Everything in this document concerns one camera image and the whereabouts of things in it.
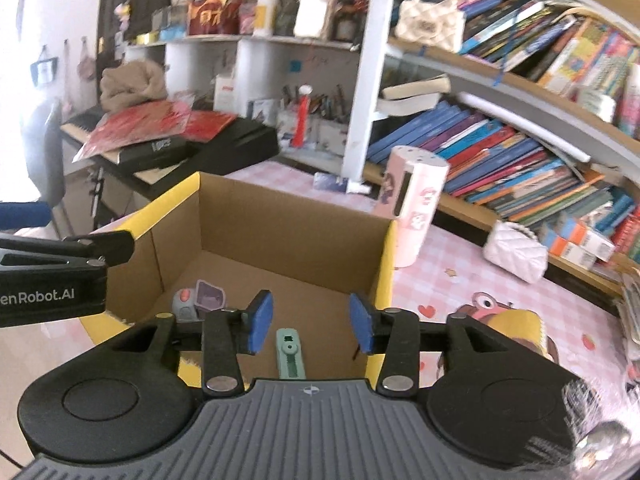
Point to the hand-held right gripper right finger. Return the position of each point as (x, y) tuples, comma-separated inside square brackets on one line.
[(361, 327)]

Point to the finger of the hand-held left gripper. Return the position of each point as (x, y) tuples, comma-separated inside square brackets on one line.
[(22, 214), (112, 249)]

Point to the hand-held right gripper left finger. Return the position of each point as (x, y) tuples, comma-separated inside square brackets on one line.
[(261, 322)]

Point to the green utility knife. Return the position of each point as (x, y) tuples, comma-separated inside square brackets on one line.
[(291, 355)]

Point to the yellow cardboard box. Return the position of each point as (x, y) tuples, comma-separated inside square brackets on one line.
[(280, 240)]

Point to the dark office chair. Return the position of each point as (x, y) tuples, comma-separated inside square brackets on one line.
[(42, 160)]

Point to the purple lidded small container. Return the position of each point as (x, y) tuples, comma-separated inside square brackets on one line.
[(210, 295)]

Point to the small grey toy robot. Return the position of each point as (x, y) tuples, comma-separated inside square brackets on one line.
[(184, 305)]

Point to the pink cartoon desk mat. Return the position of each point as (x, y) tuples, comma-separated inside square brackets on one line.
[(450, 290)]

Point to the red paper sheets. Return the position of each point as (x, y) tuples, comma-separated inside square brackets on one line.
[(140, 127)]

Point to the pink cartoon humidifier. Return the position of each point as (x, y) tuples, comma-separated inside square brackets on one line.
[(417, 200)]

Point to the hanging dark blue pouch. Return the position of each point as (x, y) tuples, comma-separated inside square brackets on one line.
[(44, 69)]

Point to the small blue card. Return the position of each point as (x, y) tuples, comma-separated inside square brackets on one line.
[(329, 182)]

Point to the black printer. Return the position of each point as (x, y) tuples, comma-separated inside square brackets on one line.
[(225, 145)]

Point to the hanging pink pouch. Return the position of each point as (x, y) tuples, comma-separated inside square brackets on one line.
[(86, 65)]

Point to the brown crumpled cloth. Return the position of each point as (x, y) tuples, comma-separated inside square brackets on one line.
[(132, 85)]

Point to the white quilted purse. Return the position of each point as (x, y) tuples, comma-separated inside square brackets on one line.
[(515, 250)]

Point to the white box red label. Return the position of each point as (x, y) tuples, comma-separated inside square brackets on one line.
[(225, 92)]

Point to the pen holder with pens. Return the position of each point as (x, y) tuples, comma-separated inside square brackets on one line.
[(330, 130)]

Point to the red and white pen toy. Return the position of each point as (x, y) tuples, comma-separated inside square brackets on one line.
[(301, 120)]

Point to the row of colourful books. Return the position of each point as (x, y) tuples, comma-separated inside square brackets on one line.
[(560, 45), (500, 160)]

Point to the orange and blue box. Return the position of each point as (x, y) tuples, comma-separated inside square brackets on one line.
[(565, 250), (587, 237)]

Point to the white shelf unit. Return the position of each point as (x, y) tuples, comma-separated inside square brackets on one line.
[(250, 60)]

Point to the thick cream-paged book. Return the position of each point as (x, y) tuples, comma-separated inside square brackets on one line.
[(410, 92)]

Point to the white light bar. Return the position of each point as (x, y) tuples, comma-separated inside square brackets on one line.
[(525, 127)]

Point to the fortune god doll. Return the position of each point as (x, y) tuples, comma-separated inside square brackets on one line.
[(212, 7)]

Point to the white and wooden bookshelf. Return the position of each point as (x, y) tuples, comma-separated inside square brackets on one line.
[(367, 60)]

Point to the crumpled clear plastic wrap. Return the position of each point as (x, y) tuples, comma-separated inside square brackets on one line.
[(607, 435)]

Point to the stack of papers and booklets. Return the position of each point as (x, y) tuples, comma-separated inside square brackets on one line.
[(631, 305)]

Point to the white cup yellow label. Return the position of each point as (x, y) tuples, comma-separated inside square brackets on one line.
[(266, 15)]

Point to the white paper bag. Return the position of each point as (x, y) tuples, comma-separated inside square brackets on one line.
[(315, 7)]

